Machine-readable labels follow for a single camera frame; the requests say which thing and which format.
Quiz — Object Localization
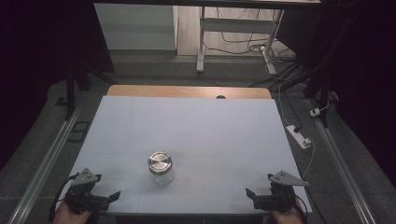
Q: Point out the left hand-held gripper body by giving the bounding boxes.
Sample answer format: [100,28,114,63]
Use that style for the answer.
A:
[64,167,110,215]

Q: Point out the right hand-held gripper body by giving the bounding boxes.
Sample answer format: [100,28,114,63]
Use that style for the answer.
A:
[255,170,310,214]

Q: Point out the clear glass jar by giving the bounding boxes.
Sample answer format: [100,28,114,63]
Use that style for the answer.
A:
[148,167,176,187]

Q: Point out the round silver metal lid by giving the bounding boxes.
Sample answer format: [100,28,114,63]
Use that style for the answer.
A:
[148,151,174,175]

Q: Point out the person's right hand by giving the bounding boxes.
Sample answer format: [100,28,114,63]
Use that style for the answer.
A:
[269,199,308,224]

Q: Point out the person's left hand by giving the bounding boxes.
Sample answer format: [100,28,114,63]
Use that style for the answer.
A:
[52,201,94,224]

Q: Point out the white power strip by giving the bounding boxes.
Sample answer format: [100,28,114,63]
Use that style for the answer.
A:
[286,124,312,149]

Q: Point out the white table mat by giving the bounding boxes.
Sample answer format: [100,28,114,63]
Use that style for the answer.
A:
[53,95,313,216]

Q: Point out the black metal stand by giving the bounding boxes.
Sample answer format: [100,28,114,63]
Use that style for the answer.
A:
[270,62,332,129]
[55,59,116,120]

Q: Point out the black curtain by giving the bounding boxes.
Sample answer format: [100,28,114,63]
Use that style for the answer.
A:
[0,0,116,171]
[276,0,396,188]

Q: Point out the white cabinet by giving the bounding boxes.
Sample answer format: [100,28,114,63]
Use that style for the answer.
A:
[93,3,179,51]

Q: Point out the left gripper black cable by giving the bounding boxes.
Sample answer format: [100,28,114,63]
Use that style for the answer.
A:
[49,174,78,222]

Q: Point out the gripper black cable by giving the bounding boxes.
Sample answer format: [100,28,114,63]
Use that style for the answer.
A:
[49,174,78,222]
[293,194,313,220]

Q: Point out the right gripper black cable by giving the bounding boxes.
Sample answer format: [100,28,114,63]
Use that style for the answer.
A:
[293,194,313,220]

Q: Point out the aluminium rail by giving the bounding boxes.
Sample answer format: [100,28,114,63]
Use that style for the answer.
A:
[7,102,83,224]
[307,99,377,224]

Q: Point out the thin white cable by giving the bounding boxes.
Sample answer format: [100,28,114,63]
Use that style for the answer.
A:
[277,83,316,181]

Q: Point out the black rectangular floor frame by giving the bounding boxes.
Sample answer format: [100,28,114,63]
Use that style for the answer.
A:
[67,120,91,144]

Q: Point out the tangle of black floor cables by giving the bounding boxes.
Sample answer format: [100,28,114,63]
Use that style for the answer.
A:
[205,7,302,89]

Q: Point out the white desk frame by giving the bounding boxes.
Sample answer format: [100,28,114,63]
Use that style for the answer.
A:
[196,6,285,76]

